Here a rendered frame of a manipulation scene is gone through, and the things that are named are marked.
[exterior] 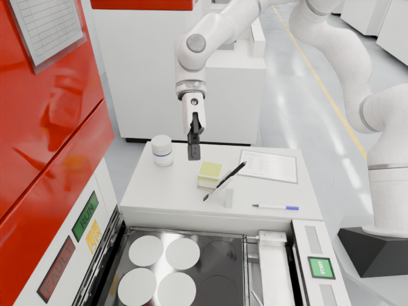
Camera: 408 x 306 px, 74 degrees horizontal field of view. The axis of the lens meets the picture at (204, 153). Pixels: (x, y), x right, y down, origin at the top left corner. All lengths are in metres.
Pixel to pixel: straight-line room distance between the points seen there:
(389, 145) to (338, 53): 0.31
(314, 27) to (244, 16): 0.26
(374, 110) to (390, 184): 0.22
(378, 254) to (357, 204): 1.56
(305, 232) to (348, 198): 1.63
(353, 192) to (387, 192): 1.60
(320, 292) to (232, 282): 0.22
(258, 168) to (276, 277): 0.37
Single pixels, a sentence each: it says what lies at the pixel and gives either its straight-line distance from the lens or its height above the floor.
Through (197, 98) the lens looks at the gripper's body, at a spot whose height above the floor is 1.30.
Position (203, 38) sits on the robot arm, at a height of 1.43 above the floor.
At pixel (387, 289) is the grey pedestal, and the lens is 1.02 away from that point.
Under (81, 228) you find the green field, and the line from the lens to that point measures 0.69.
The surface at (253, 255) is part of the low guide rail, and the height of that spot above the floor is 0.85.
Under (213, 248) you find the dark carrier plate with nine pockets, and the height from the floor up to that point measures 0.90.
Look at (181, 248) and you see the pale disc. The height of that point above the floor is 0.90.
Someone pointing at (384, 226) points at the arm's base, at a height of 0.97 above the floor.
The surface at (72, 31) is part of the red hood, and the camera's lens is 0.54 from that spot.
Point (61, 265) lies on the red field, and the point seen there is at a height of 1.10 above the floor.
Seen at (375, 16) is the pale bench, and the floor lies 0.45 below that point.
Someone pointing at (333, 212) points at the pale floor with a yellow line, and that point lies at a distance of 2.30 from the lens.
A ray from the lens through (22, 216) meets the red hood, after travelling 0.45.
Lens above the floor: 1.61
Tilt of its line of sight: 38 degrees down
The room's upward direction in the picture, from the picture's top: straight up
